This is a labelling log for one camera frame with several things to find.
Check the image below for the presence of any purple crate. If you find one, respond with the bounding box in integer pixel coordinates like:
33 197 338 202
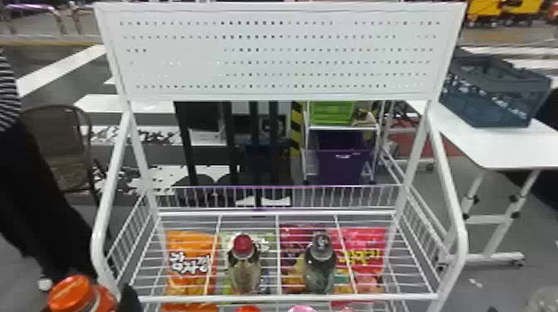
314 129 374 185

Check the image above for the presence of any green crate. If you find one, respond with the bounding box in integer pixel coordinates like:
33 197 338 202
309 101 357 127

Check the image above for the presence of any striped post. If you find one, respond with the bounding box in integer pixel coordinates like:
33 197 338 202
290 101 306 158

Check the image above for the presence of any red snack packet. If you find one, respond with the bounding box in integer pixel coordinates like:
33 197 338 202
278 223 389 308

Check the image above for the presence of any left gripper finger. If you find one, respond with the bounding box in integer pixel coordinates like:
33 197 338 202
117 283 144 312

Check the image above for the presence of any black-capped dark bottle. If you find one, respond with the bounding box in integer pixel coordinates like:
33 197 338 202
302 232 338 295

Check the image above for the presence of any white side table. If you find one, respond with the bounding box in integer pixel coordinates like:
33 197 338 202
406 98 558 268

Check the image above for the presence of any orange bottle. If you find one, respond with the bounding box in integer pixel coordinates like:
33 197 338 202
42 274 120 312

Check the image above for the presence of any person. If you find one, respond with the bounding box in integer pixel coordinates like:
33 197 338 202
0 47 100 285

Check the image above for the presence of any white wire rack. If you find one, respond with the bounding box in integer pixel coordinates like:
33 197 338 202
90 1 470 312

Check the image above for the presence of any red-capped clear bottle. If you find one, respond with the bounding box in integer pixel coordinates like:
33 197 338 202
226 233 263 295

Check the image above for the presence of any blue basket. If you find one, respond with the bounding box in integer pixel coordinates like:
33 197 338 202
438 56 553 129

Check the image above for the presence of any orange snack packet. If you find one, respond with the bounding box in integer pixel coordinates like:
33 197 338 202
162 229 222 312

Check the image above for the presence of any black mesh chair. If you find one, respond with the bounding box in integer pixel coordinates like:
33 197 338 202
19 104 105 207

